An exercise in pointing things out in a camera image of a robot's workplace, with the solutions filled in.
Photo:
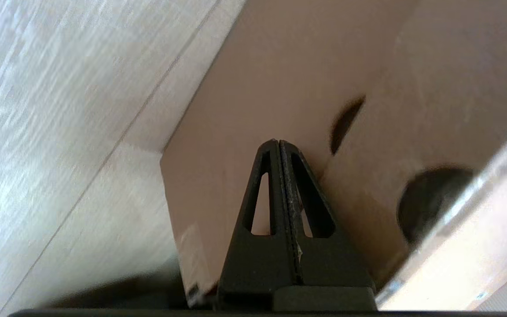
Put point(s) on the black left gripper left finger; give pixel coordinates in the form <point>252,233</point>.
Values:
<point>253,264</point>

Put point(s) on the brown cardboard shoe box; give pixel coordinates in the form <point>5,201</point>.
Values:
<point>280,88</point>

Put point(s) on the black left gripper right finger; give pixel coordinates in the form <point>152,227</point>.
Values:
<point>332,259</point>

